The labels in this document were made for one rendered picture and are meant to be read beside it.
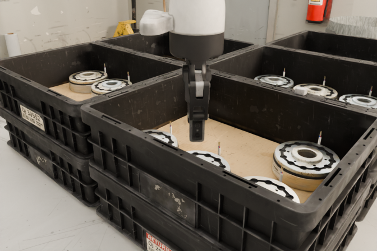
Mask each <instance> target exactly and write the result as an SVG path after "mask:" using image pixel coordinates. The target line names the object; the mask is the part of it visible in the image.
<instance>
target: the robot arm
mask: <svg viewBox="0 0 377 251"><path fill-rule="evenodd" d="M225 12H226V8H225V0H169V12H162V11H158V10H147V11H145V13H144V15H143V17H142V19H141V20H140V34H141V35H160V34H163V33H165V32H169V50H170V53H171V54H172V55H173V56H175V57H177V58H181V59H183V58H185V61H186V64H183V65H182V75H183V84H184V90H185V100H186V102H187V121H188V123H189V140H190V141H191V142H203V141H204V137H205V120H208V118H209V114H208V103H209V100H210V81H211V79H212V76H211V70H210V69H209V64H206V61H207V60H208V59H210V58H217V57H219V56H221V55H222V54H223V50H224V25H225ZM201 107H203V110H201Z"/></svg>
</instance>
